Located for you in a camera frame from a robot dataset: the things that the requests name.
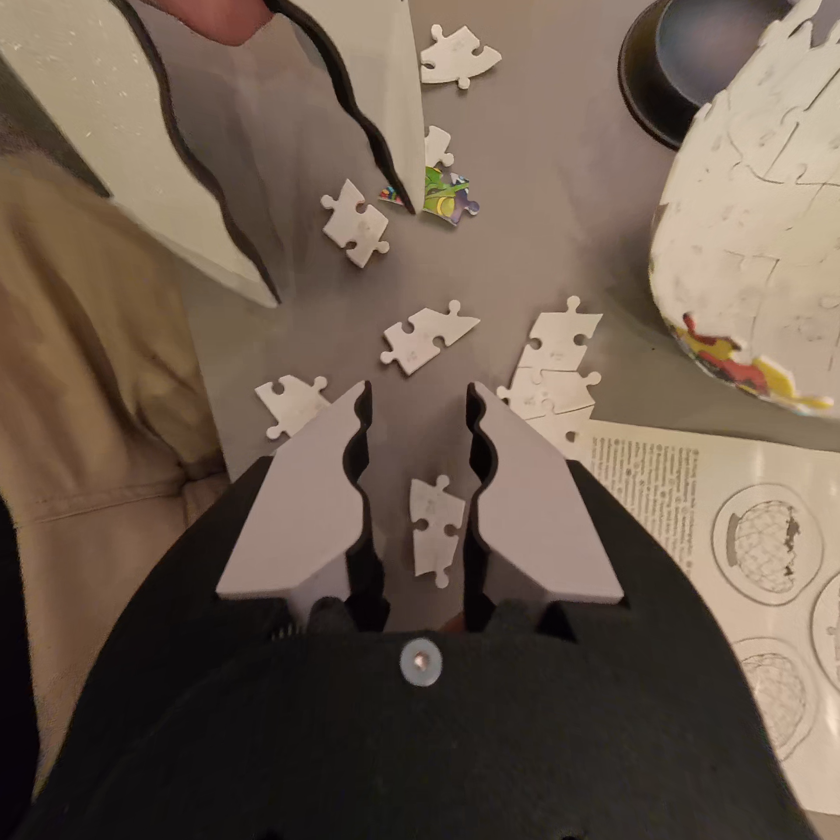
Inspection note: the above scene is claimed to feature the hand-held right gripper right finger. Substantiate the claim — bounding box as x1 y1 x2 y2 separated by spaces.
461 382 626 630

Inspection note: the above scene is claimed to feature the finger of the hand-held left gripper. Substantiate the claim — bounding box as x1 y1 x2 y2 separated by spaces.
266 0 429 216
0 0 283 311

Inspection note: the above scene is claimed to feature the white instruction leaflet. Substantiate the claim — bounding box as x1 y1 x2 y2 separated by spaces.
571 420 840 818

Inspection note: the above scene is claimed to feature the person's left hand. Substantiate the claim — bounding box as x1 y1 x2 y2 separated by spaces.
146 0 278 48

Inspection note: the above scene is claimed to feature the black puzzle ball stand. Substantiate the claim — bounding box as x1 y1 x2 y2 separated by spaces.
618 0 795 152

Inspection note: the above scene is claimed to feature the partly built puzzle ball shell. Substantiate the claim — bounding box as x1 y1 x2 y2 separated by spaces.
648 0 840 417

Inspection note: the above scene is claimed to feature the green colourful puzzle piece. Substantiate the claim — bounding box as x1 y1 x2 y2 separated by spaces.
377 165 482 227

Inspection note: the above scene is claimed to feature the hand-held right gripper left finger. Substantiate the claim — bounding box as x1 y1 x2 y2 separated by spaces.
215 379 392 627

